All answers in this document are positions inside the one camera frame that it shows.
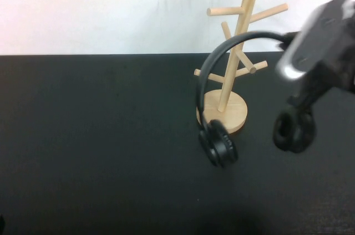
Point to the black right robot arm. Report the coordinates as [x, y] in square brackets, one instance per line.
[350, 35]

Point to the wooden tree-shaped headphone stand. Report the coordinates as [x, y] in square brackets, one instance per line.
[244, 19]

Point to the black over-ear headphones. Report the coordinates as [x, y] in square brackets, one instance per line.
[222, 149]

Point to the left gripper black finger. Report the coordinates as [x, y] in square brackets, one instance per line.
[1, 221]

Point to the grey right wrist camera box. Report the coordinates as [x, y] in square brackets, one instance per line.
[313, 32]

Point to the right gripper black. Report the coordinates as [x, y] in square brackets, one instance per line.
[330, 74]

